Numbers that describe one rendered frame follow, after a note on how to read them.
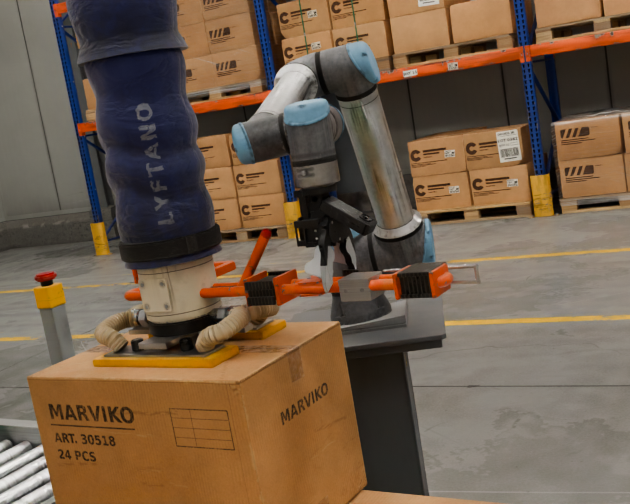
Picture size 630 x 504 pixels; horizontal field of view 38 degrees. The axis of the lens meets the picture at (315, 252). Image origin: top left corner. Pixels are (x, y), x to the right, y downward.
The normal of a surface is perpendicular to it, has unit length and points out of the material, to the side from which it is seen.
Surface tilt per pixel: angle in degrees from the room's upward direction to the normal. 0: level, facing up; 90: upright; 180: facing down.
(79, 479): 90
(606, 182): 88
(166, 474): 90
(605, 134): 92
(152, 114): 77
